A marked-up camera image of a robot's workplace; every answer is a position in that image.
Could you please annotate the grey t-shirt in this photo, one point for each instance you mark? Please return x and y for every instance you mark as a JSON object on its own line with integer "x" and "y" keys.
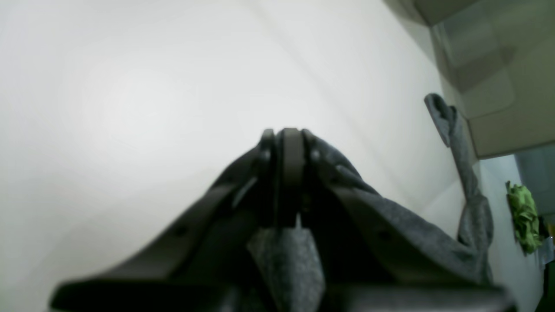
{"x": 289, "y": 260}

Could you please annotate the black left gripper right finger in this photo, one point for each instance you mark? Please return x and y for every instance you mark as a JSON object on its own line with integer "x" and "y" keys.
{"x": 367, "y": 266}

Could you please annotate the green cloth on floor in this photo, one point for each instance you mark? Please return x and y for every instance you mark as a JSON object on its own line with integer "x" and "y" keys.
{"x": 525, "y": 217}

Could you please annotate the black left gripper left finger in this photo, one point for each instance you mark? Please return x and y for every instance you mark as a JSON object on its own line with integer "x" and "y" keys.
{"x": 201, "y": 262}

